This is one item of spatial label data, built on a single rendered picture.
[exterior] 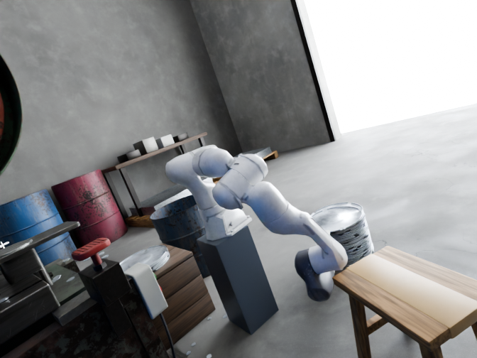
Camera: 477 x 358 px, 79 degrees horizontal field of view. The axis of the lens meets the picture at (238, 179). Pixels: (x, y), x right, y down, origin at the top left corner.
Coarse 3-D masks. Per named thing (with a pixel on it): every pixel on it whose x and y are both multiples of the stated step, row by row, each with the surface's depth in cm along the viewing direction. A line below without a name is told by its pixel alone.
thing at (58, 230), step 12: (60, 228) 84; (72, 228) 83; (24, 240) 82; (36, 240) 78; (48, 240) 78; (0, 252) 77; (12, 252) 73; (24, 252) 74; (36, 252) 78; (0, 264) 73; (12, 264) 74; (24, 264) 76; (36, 264) 78; (12, 276) 74; (24, 276) 75; (48, 276) 79
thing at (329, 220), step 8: (328, 208) 166; (336, 208) 164; (344, 208) 160; (352, 208) 157; (312, 216) 165; (320, 216) 161; (328, 216) 157; (336, 216) 153; (344, 216) 150; (352, 216) 148; (360, 216) 145; (320, 224) 151; (328, 224) 148; (336, 224) 145; (344, 224) 142; (352, 224) 139
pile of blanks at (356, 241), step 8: (360, 224) 147; (336, 232) 146; (344, 232) 146; (352, 232) 146; (360, 232) 149; (368, 232) 153; (336, 240) 148; (344, 240) 147; (352, 240) 148; (360, 240) 148; (368, 240) 152; (344, 248) 148; (352, 248) 147; (360, 248) 148; (368, 248) 151; (352, 256) 150; (360, 256) 149
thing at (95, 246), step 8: (96, 240) 64; (104, 240) 61; (80, 248) 62; (88, 248) 59; (96, 248) 59; (104, 248) 61; (72, 256) 60; (80, 256) 58; (88, 256) 58; (96, 256) 61; (96, 264) 61
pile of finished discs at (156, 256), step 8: (152, 248) 163; (160, 248) 158; (136, 256) 158; (144, 256) 152; (152, 256) 150; (160, 256) 146; (168, 256) 150; (120, 264) 155; (128, 264) 150; (152, 264) 139; (160, 264) 143
